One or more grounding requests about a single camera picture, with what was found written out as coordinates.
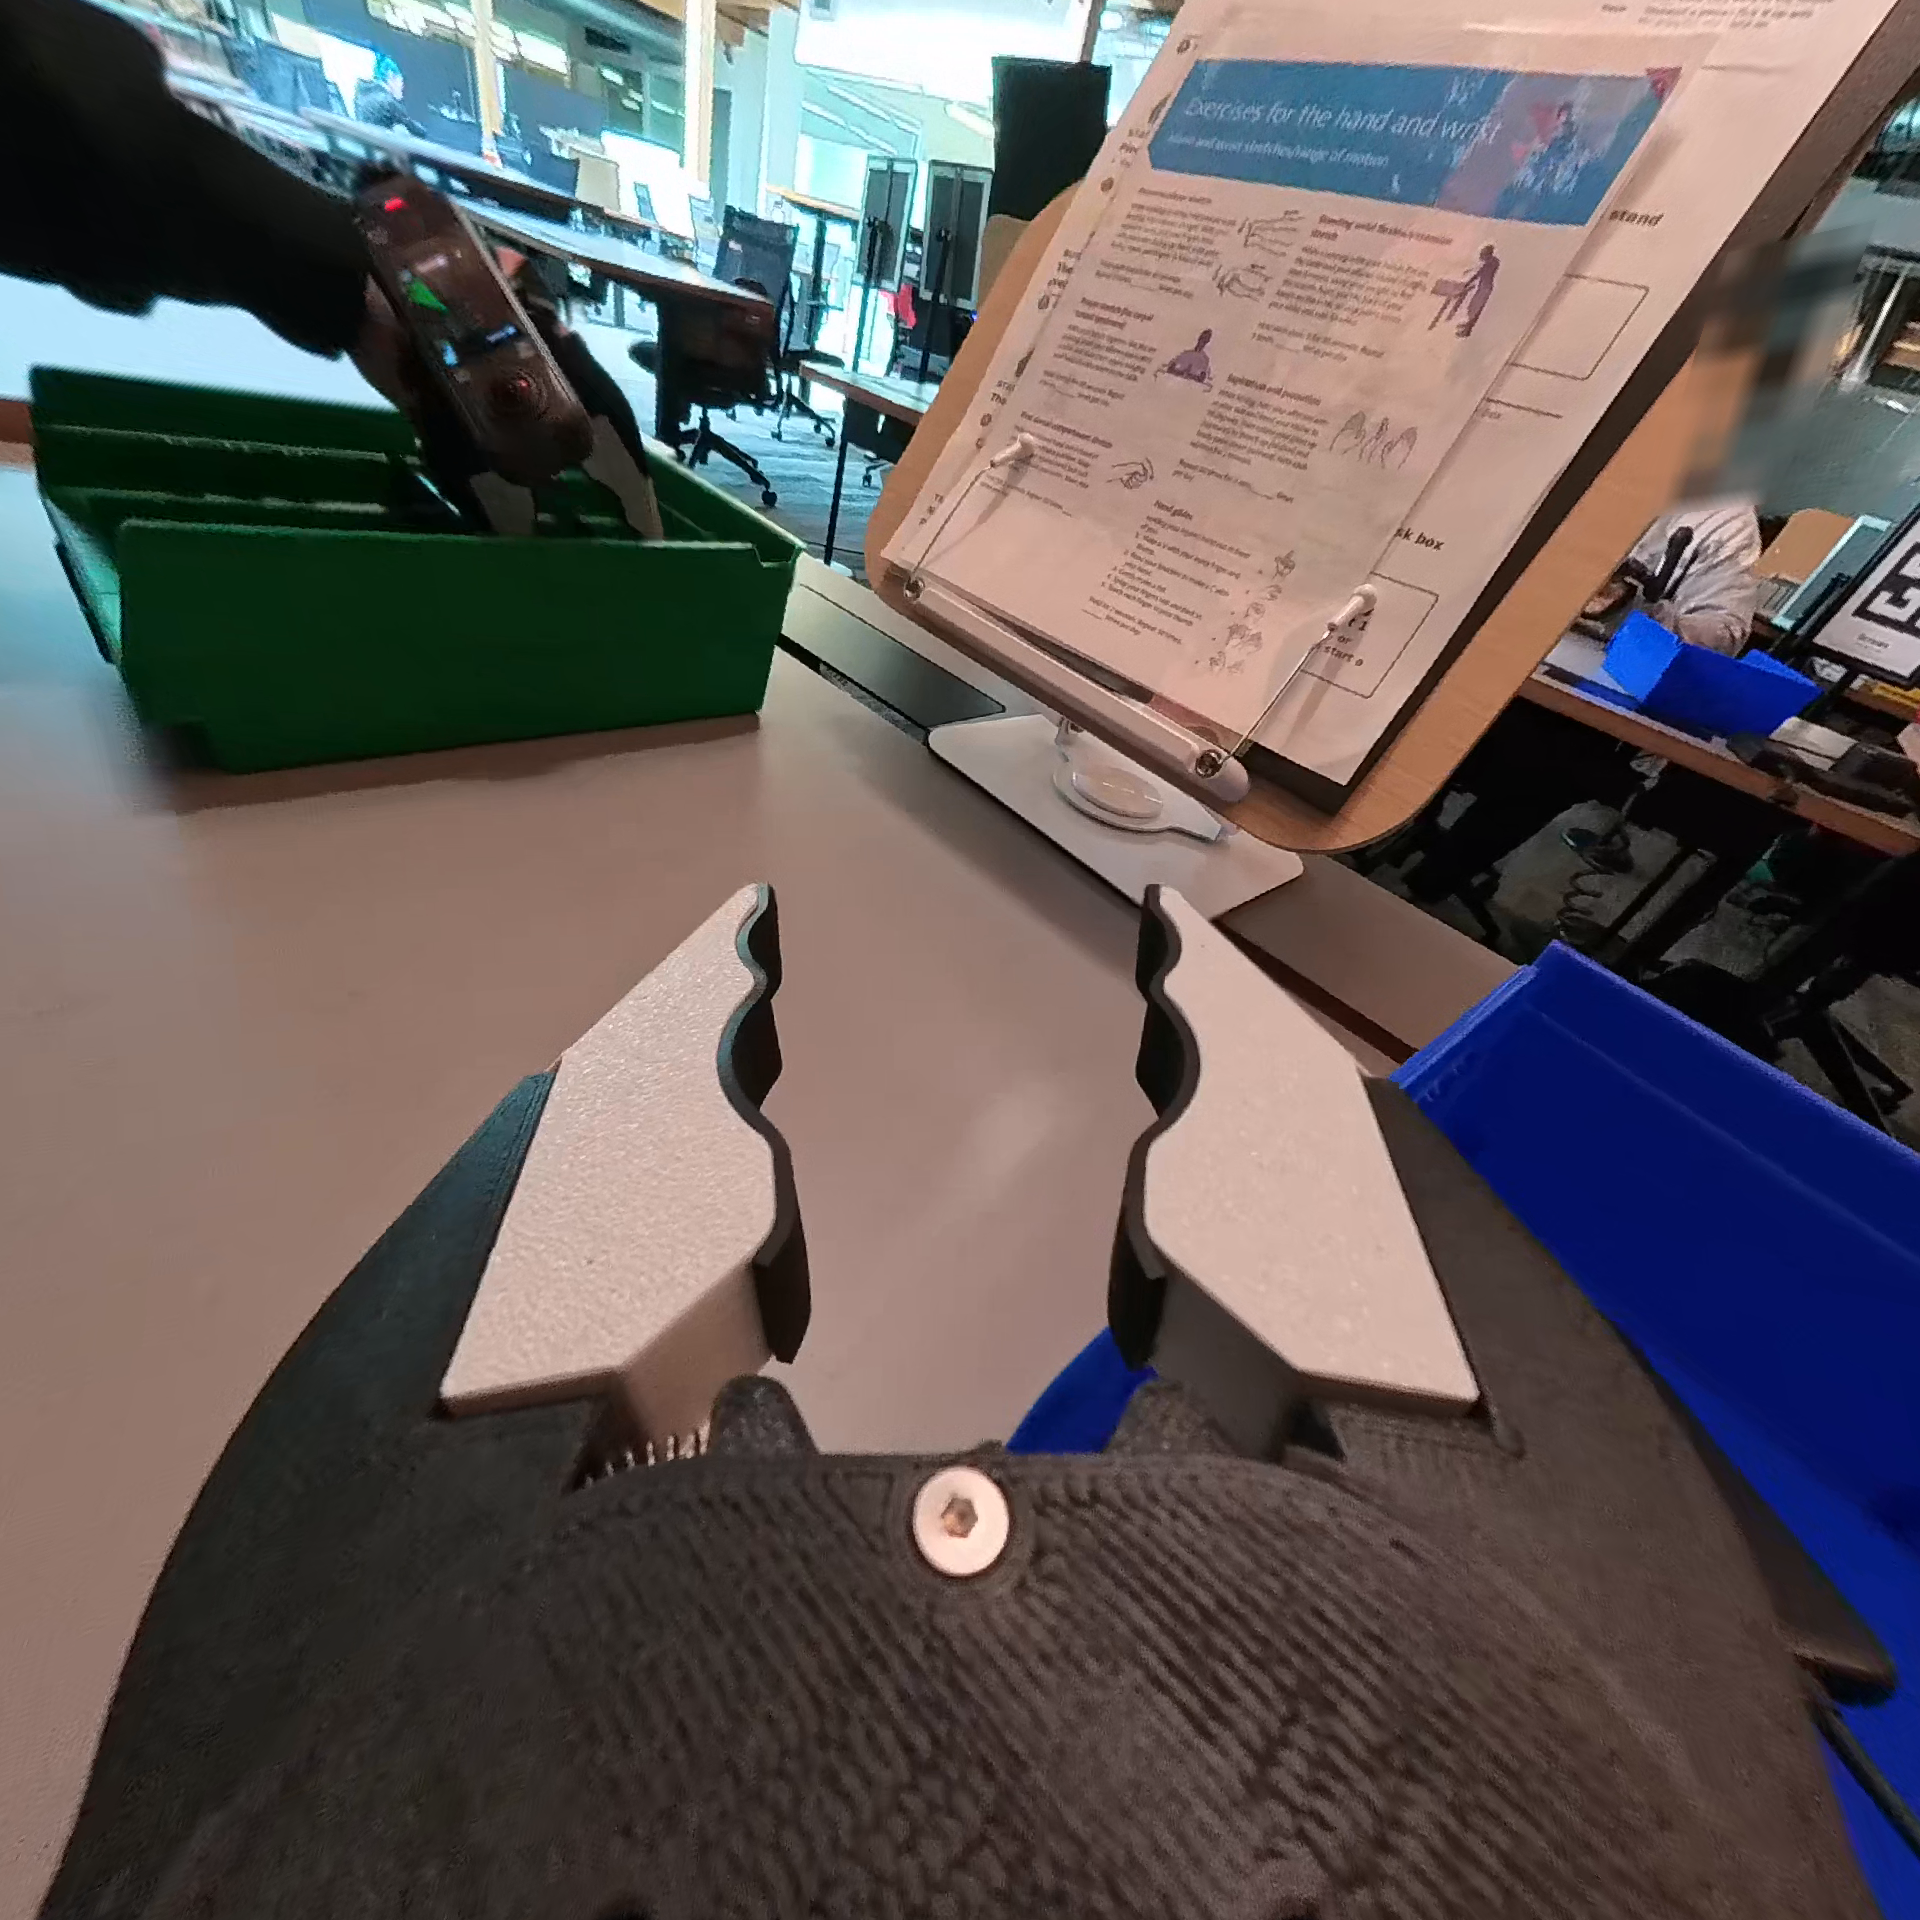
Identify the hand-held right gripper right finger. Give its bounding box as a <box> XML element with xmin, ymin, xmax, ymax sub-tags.
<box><xmin>1106</xmin><ymin>882</ymin><xmax>1483</xmax><ymax>1460</ymax></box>

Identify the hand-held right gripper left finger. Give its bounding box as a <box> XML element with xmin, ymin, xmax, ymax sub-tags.
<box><xmin>439</xmin><ymin>882</ymin><xmax>813</xmax><ymax>1450</ymax></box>

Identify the green plastic bin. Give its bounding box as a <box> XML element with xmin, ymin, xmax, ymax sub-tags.
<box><xmin>29</xmin><ymin>363</ymin><xmax>803</xmax><ymax>774</ymax></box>

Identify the person's left forearm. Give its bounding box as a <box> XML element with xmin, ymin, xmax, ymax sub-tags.
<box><xmin>0</xmin><ymin>0</ymin><xmax>377</xmax><ymax>356</ymax></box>

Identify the black office chair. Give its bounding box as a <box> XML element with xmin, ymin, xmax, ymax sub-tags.
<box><xmin>630</xmin><ymin>209</ymin><xmax>841</xmax><ymax>510</ymax></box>

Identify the long dark office desk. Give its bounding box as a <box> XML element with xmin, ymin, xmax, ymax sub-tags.
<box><xmin>450</xmin><ymin>194</ymin><xmax>776</xmax><ymax>325</ymax></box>

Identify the large blue plastic bin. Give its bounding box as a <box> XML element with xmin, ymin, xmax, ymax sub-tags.
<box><xmin>1007</xmin><ymin>942</ymin><xmax>1920</xmax><ymax>1920</ymax></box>

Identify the black cabinet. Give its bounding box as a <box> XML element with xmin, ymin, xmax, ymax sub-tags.
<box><xmin>989</xmin><ymin>58</ymin><xmax>1112</xmax><ymax>226</ymax></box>

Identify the wooden work desk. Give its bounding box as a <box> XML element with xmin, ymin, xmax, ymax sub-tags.
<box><xmin>1514</xmin><ymin>660</ymin><xmax>1920</xmax><ymax>859</ymax></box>

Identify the white cardboard box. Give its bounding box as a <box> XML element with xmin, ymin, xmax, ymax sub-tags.
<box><xmin>864</xmin><ymin>0</ymin><xmax>1920</xmax><ymax>915</ymax></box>

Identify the printed exercise sheet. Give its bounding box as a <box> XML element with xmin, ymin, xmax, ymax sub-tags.
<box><xmin>885</xmin><ymin>23</ymin><xmax>1718</xmax><ymax>722</ymax></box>

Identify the small blue plastic bin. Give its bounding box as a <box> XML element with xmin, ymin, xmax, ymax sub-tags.
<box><xmin>1602</xmin><ymin>613</ymin><xmax>1818</xmax><ymax>737</ymax></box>

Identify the black and white tag sign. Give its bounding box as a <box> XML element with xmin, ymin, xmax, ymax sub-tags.
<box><xmin>1808</xmin><ymin>510</ymin><xmax>1920</xmax><ymax>685</ymax></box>

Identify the white instruction sheet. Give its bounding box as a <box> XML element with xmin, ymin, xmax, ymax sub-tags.
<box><xmin>1275</xmin><ymin>0</ymin><xmax>1895</xmax><ymax>783</ymax></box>

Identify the black desk cable flap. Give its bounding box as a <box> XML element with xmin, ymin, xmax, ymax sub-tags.
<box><xmin>779</xmin><ymin>577</ymin><xmax>1007</xmax><ymax>737</ymax></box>

